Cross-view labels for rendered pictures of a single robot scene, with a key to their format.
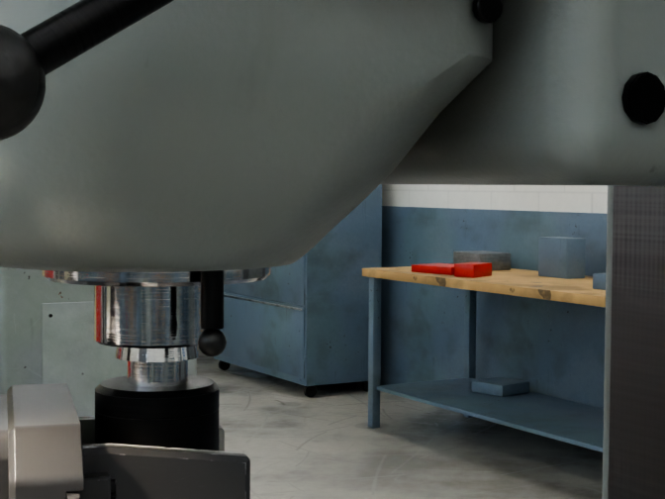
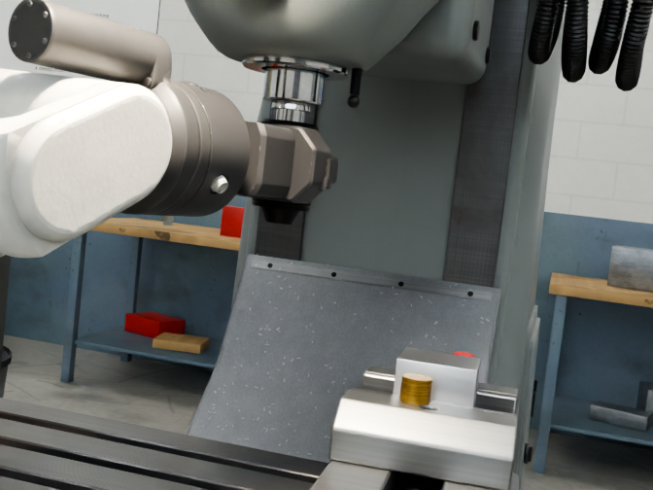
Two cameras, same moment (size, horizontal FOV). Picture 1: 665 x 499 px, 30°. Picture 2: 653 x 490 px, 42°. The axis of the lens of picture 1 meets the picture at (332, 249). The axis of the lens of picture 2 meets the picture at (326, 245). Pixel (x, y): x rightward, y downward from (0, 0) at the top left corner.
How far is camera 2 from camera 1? 54 cm
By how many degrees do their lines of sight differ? 45
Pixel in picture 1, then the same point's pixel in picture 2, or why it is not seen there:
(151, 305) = (316, 83)
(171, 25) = not seen: outside the picture
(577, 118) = (463, 33)
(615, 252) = (271, 114)
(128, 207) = (376, 32)
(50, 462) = (320, 143)
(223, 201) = (388, 38)
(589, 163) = (461, 52)
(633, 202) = not seen: hidden behind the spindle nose
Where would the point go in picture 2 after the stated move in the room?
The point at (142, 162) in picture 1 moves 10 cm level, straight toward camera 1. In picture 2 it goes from (392, 14) to (520, 10)
